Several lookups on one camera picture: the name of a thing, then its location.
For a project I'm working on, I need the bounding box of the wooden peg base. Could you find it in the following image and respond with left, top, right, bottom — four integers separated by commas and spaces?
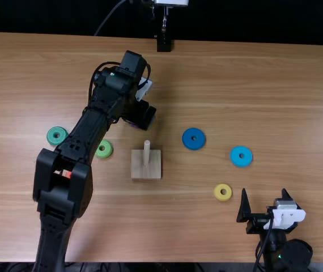
130, 140, 162, 181

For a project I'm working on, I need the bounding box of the light green ring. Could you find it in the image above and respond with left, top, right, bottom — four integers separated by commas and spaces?
95, 139, 114, 159

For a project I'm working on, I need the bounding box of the light blue ring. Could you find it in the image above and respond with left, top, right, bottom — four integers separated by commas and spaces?
229, 146, 253, 168

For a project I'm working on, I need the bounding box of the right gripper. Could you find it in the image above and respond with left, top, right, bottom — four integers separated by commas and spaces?
236, 188, 303, 235

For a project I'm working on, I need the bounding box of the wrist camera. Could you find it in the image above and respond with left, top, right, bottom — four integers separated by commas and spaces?
135, 78, 154, 102
262, 198, 307, 231

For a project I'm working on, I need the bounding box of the dark green ring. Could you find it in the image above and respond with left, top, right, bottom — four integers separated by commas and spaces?
46, 126, 69, 146

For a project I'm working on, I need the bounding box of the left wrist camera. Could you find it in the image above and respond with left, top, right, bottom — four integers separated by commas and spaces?
135, 78, 154, 102

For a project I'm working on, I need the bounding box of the silver metal device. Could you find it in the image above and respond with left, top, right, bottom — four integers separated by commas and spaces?
153, 0, 190, 7

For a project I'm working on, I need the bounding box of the black cable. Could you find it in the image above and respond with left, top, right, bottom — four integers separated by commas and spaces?
253, 215, 273, 272
88, 62, 114, 103
93, 0, 129, 37

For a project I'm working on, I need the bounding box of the black clamp stand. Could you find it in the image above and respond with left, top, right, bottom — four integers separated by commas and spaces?
153, 5, 174, 53

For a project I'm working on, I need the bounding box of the dark blue ring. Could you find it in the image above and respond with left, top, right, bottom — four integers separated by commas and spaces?
181, 127, 207, 151

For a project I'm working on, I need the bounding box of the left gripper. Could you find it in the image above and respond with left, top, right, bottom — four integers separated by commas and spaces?
116, 97, 158, 131

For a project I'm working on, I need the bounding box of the yellow ring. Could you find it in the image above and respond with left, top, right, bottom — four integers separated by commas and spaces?
214, 183, 233, 203

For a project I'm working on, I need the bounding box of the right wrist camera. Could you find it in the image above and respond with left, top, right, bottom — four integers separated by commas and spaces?
262, 198, 307, 231

